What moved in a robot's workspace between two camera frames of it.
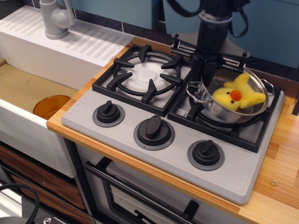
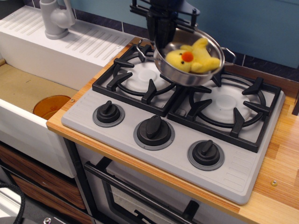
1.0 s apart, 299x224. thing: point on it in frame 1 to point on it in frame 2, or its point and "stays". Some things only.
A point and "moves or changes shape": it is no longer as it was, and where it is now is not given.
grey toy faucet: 57,21 stays
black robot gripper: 210,42 to 163,16
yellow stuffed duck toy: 237,94 moves or changes shape
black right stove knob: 205,155 stays
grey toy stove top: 222,167 stays
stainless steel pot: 203,94 to 192,58
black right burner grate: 249,135 stays
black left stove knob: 108,115 stays
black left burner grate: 147,76 stays
